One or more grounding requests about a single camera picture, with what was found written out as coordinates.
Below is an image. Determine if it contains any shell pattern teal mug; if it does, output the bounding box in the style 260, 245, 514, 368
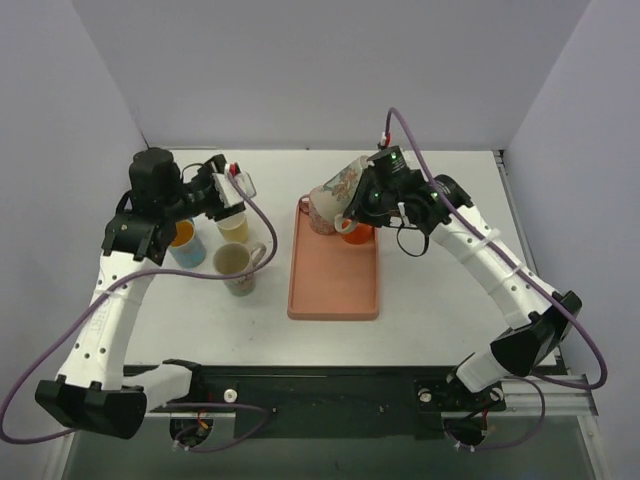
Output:
212, 242, 267, 297

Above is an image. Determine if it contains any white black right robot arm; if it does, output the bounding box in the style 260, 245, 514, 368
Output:
344, 146, 582, 409

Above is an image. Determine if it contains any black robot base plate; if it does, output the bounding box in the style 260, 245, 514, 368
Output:
119, 364, 506, 441

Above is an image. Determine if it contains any pink ghost pattern mug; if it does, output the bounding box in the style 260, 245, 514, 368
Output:
298, 195, 336, 235

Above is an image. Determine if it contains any yellow ceramic mug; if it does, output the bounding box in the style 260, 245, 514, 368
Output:
216, 212, 249, 243

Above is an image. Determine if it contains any blue glazed mug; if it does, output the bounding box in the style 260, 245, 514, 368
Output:
168, 219, 206, 269

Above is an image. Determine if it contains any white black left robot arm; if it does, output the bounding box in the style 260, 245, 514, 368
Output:
35, 147, 242, 439

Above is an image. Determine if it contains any aluminium table frame rail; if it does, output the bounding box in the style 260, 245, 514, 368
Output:
493, 150, 598, 417

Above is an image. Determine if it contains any salmon pink plastic tray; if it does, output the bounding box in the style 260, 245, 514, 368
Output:
287, 196, 379, 321

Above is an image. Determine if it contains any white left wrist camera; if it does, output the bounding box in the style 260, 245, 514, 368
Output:
213, 162, 257, 208

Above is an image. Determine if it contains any cream dragon pattern mug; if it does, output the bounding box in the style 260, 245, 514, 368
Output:
309, 156, 367, 222

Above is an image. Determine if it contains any orange ceramic mug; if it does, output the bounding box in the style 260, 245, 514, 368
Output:
334, 215, 374, 245

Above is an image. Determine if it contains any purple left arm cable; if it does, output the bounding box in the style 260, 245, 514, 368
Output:
0, 164, 279, 454

